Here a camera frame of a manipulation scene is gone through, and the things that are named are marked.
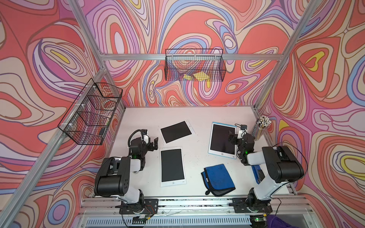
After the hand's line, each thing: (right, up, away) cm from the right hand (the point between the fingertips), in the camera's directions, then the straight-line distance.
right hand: (236, 134), depth 96 cm
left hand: (-58, -2, -3) cm, 58 cm away
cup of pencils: (+13, +8, -10) cm, 18 cm away
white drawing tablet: (-44, -20, -9) cm, 49 cm away
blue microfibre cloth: (-17, -26, -14) cm, 34 cm away
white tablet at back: (-42, +1, +9) cm, 43 cm away
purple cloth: (+7, -39, -30) cm, 49 cm away
